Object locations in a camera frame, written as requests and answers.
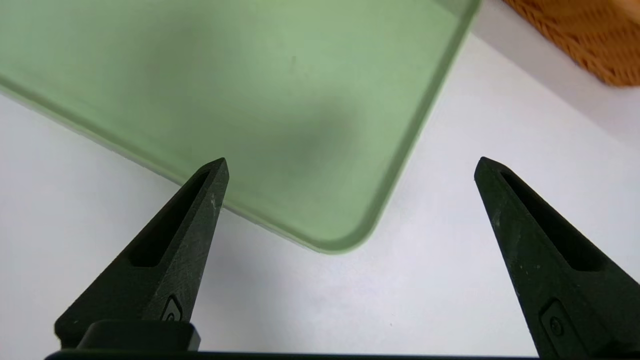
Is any orange rectangular wicker basket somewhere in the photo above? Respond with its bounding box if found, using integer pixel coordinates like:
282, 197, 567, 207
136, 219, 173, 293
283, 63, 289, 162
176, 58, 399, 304
502, 0, 640, 88

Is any light green plastic tray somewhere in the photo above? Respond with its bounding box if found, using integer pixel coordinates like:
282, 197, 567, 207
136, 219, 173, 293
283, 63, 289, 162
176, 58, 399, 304
0, 0, 484, 255

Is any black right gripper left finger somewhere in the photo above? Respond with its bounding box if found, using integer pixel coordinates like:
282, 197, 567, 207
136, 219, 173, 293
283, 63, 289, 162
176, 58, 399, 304
54, 158, 230, 353

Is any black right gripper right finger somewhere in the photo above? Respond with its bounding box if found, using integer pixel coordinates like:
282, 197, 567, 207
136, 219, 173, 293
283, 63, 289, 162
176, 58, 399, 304
474, 157, 640, 360

